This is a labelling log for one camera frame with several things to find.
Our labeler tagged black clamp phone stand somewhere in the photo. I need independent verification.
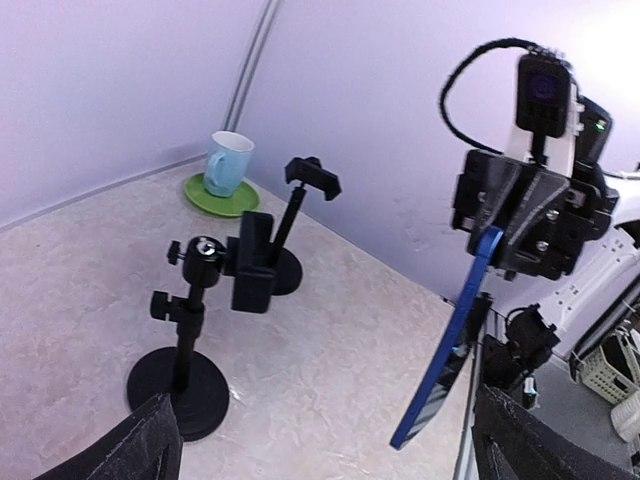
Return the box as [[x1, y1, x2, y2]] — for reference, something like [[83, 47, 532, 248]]
[[126, 212, 276, 442]]

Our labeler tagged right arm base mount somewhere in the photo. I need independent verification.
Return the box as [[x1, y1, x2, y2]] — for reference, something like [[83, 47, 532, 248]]
[[481, 303, 560, 410]]

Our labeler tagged phone with dark-blue case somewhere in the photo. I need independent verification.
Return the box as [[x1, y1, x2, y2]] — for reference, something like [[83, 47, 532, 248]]
[[390, 226, 503, 450]]

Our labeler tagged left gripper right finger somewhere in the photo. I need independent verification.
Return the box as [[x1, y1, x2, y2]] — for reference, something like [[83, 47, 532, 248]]
[[472, 385, 638, 480]]

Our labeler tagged black clamp stand right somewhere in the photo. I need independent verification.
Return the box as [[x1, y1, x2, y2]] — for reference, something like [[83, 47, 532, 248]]
[[266, 156, 342, 296]]

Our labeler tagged white ribbed cup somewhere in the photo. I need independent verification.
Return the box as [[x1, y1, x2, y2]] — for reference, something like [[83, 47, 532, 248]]
[[610, 391, 640, 443]]

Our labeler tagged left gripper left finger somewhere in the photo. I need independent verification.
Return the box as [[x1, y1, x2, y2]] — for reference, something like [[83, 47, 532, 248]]
[[39, 394, 183, 480]]

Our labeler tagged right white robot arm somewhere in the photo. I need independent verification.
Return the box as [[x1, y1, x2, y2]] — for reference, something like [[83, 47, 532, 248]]
[[452, 98, 639, 357]]

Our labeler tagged white plastic basket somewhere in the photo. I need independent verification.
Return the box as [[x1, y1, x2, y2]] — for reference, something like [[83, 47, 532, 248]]
[[570, 328, 639, 405]]

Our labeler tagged right aluminium frame post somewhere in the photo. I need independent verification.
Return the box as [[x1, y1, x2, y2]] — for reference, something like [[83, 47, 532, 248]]
[[221, 0, 282, 131]]

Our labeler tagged green saucer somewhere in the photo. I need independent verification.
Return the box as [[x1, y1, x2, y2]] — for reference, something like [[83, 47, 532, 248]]
[[184, 173, 261, 218]]

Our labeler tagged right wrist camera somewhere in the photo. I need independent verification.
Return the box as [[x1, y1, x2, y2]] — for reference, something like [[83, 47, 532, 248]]
[[504, 51, 584, 178]]

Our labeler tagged white blue mug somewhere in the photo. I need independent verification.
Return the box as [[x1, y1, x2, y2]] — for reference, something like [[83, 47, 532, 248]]
[[204, 131, 255, 198]]

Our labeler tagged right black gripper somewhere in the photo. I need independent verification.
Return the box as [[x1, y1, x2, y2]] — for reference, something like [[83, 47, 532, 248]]
[[451, 149, 618, 280]]

